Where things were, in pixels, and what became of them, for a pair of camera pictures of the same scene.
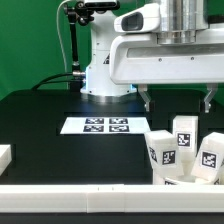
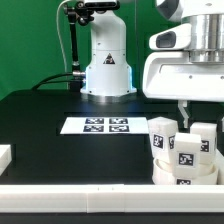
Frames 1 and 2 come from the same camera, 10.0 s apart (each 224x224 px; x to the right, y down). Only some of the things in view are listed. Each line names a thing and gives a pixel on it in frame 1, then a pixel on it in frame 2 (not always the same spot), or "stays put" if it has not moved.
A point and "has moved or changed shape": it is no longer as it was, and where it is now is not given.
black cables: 49,81 stays put
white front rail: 110,198 stays put
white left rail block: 5,157 stays put
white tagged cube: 163,150 → 162,132
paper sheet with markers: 104,126 stays put
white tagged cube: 185,128 has moved or changed shape
